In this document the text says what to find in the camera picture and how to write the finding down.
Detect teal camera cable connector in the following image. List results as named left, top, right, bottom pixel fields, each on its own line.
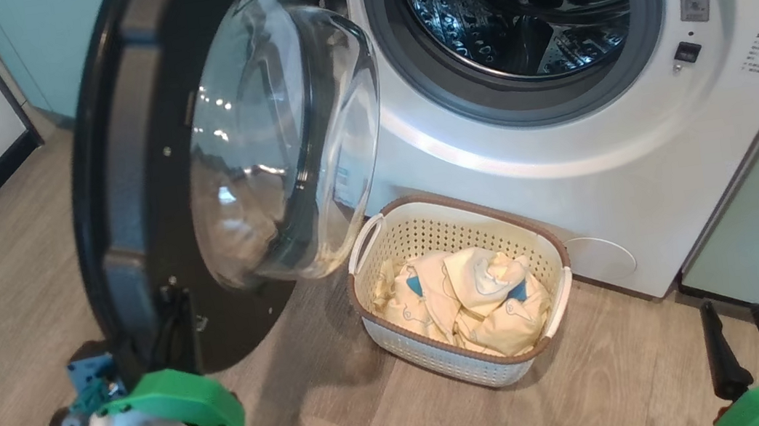
left=64, top=352, right=129, bottom=417

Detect perforated steel washing machine drum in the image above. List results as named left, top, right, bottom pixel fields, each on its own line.
left=403, top=0, right=639, bottom=95

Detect pale yellow bear-print garment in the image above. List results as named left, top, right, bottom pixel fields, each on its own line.
left=442, top=241, right=539, bottom=325

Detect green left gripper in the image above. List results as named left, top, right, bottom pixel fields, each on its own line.
left=89, top=281, right=247, bottom=426

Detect white front-load washing machine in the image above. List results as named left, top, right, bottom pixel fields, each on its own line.
left=308, top=0, right=759, bottom=339

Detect pale yellow garment blue patches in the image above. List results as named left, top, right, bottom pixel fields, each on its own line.
left=365, top=237, right=560, bottom=375

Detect black round glass washer door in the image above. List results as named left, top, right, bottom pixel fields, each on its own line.
left=44, top=0, right=416, bottom=389

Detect round white filter cover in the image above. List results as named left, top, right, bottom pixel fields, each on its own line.
left=563, top=230, right=640, bottom=286

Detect grey rubber door seal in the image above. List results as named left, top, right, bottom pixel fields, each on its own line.
left=363, top=0, right=678, bottom=148

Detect cream perforated laundry basket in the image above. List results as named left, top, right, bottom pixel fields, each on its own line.
left=337, top=176, right=586, bottom=406

